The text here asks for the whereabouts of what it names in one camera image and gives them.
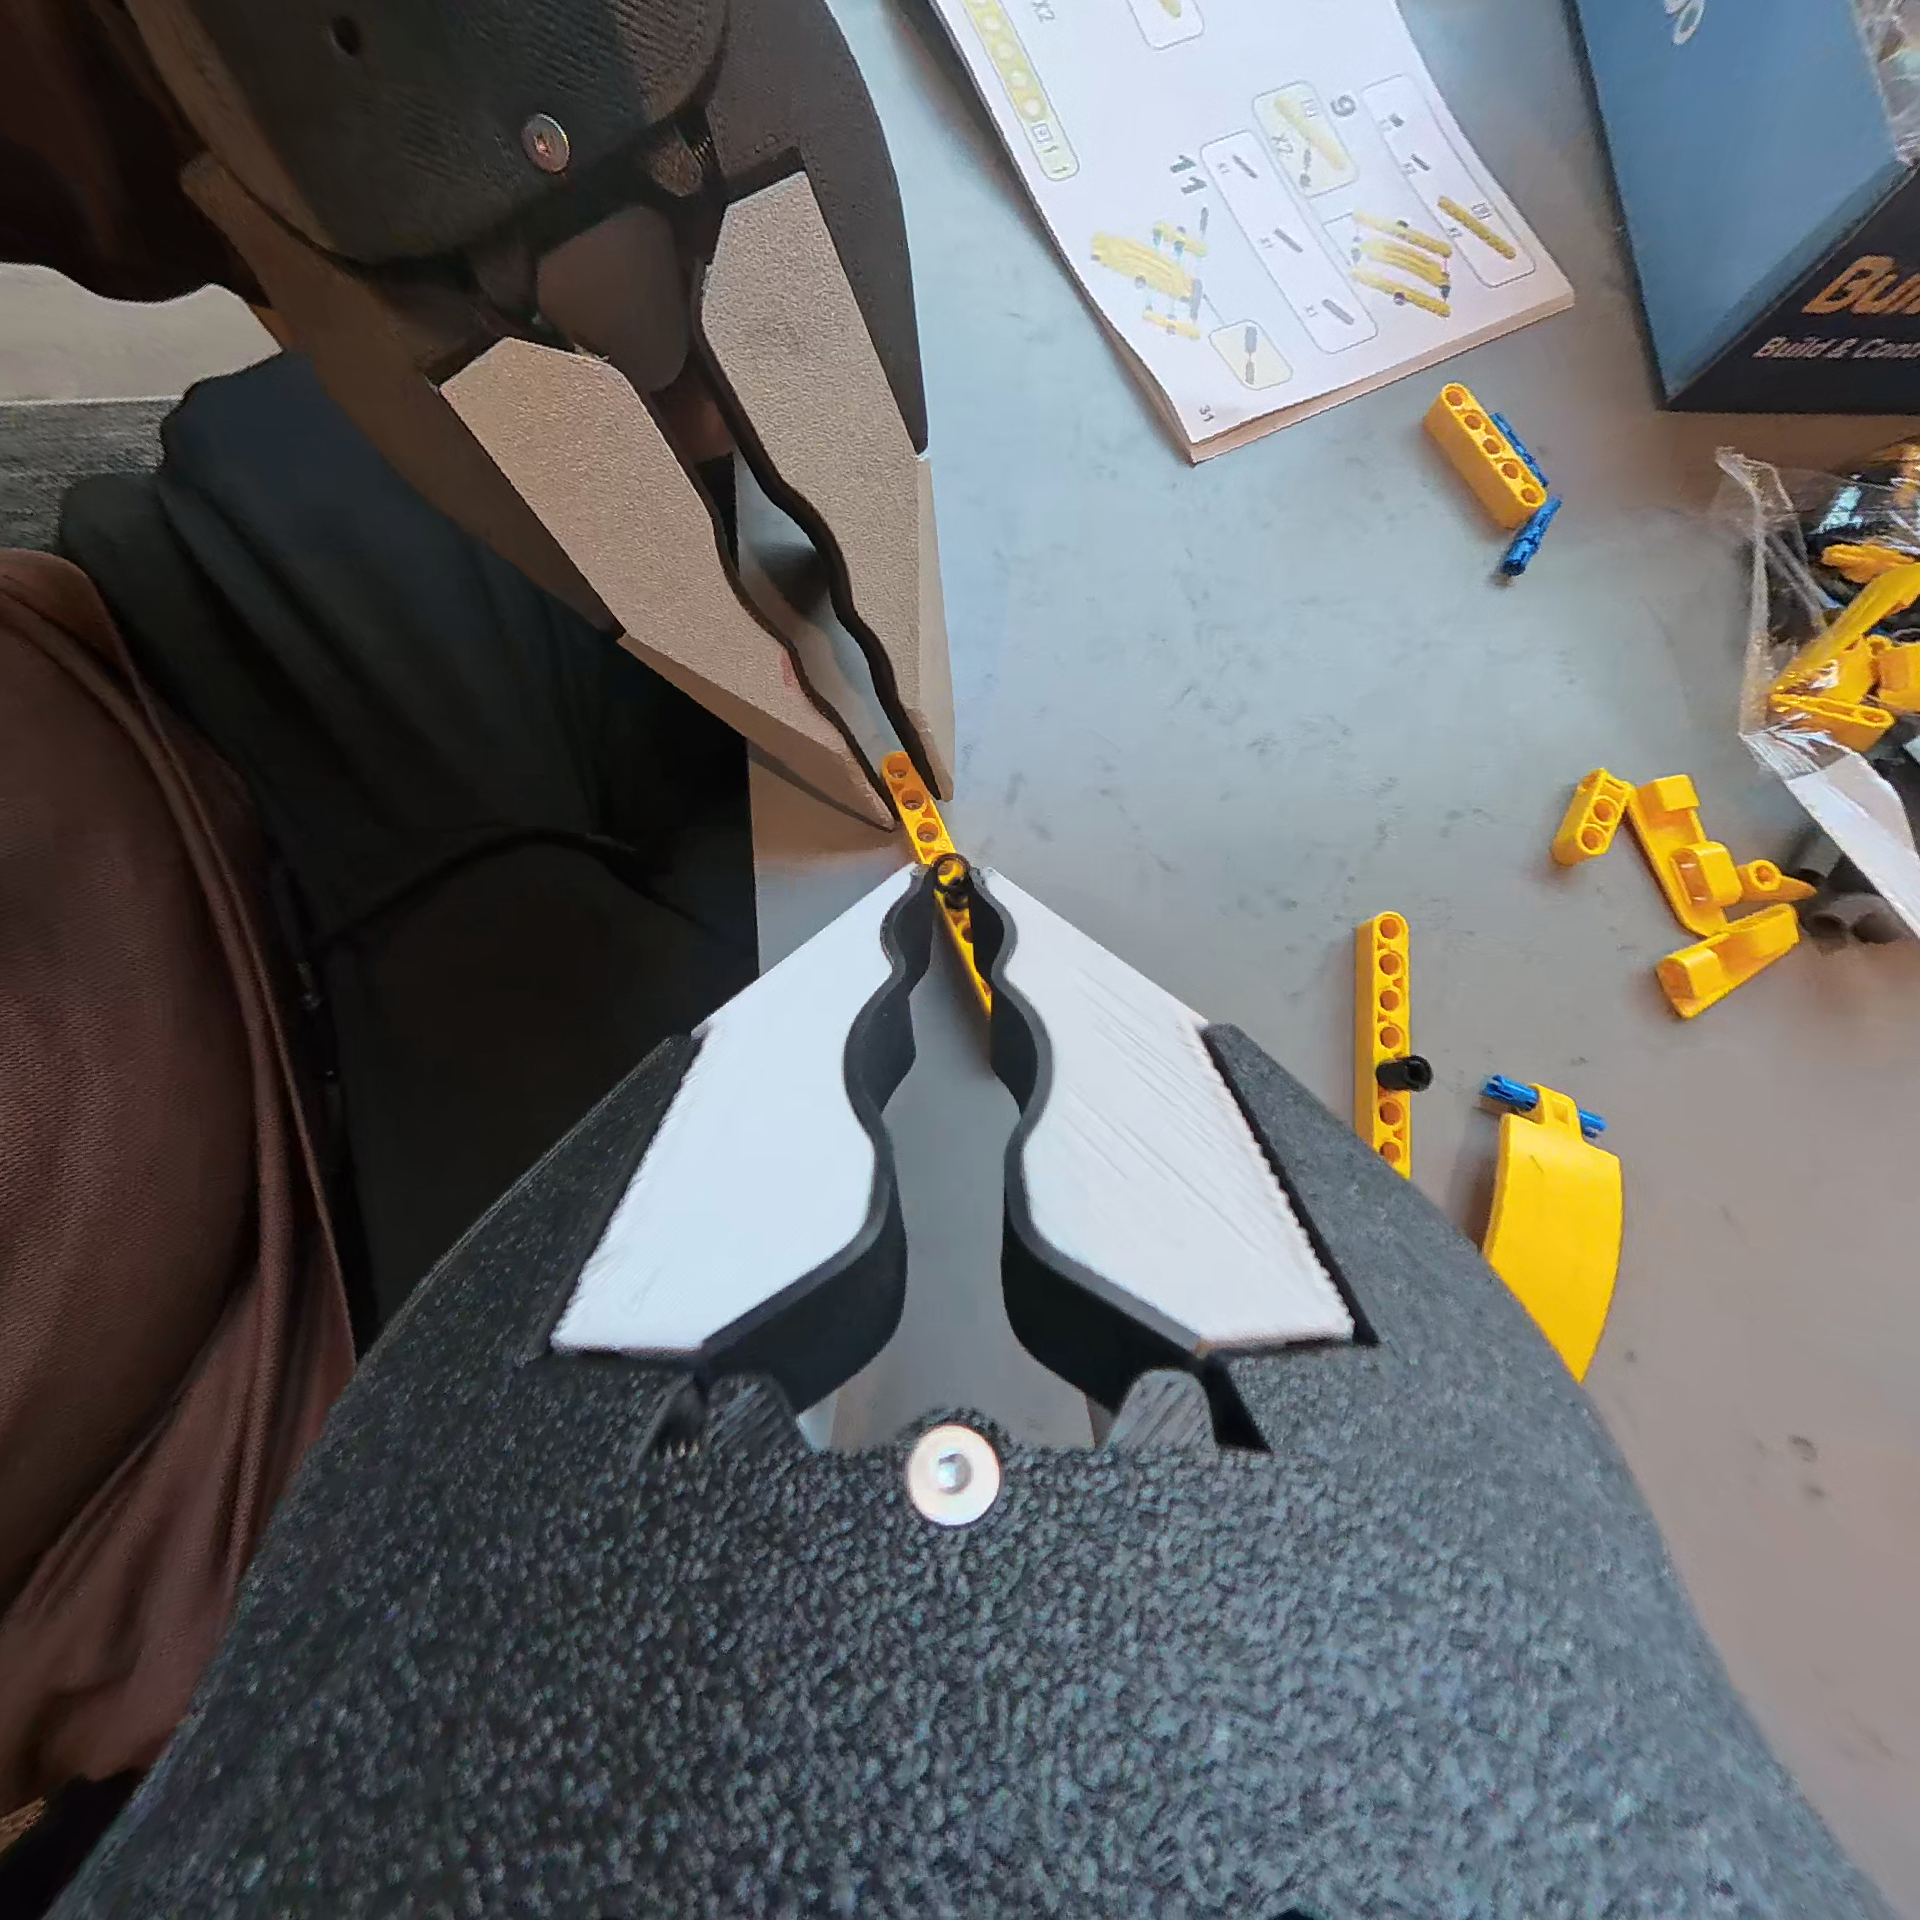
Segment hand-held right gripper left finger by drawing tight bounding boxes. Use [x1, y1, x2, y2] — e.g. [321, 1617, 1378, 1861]
[550, 863, 940, 1449]

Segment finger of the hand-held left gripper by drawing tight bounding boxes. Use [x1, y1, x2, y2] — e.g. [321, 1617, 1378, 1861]
[439, 336, 902, 831]
[697, 170, 958, 805]

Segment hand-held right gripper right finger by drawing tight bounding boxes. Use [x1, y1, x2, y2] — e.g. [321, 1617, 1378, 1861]
[967, 870, 1356, 1449]

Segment long yellow holed beam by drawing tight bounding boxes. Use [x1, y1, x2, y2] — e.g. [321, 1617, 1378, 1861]
[879, 749, 994, 1015]
[1354, 911, 1414, 1178]

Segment yellow curved panel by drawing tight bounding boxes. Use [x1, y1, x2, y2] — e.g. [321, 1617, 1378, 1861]
[1476, 1088, 1626, 1382]

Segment person's left forearm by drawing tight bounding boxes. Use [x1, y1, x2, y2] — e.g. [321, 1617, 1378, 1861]
[0, 0, 227, 308]

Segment grey desk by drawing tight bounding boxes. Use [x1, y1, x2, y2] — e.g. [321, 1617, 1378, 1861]
[742, 0, 1920, 1906]

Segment white instruction booklet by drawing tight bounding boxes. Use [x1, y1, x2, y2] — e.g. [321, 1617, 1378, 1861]
[931, 0, 1577, 466]

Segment small yellow three-hole beam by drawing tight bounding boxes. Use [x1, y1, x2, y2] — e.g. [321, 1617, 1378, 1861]
[1549, 767, 1637, 868]

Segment person's torso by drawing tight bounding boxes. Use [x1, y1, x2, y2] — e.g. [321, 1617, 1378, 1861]
[0, 545, 362, 1846]

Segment yellow slanted brick piece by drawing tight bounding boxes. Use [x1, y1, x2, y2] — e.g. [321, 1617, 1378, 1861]
[1655, 902, 1802, 1022]

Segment yellow angled panel piece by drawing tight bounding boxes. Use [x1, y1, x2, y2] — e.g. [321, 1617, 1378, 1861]
[1628, 773, 1817, 940]

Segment short thick yellow beam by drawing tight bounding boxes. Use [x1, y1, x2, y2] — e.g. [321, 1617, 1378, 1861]
[1421, 382, 1549, 529]

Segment dark grey connector pieces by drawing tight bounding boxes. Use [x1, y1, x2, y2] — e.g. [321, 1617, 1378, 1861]
[1791, 838, 1920, 946]

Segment clear bag yellow connectors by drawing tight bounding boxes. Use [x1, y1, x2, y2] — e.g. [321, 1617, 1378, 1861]
[1714, 434, 1920, 933]

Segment blue cardboard kit box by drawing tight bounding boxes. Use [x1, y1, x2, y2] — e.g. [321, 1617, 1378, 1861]
[1567, 0, 1920, 414]

